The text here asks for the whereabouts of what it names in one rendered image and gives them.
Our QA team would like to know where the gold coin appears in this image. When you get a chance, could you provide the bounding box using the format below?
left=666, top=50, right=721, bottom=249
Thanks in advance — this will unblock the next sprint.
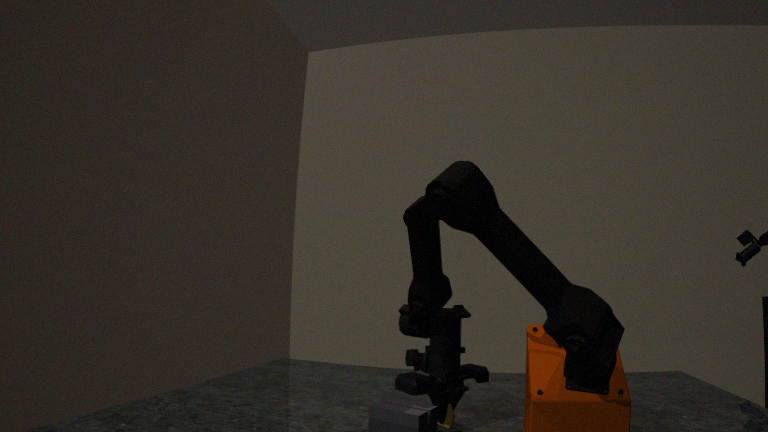
left=438, top=404, right=454, bottom=429

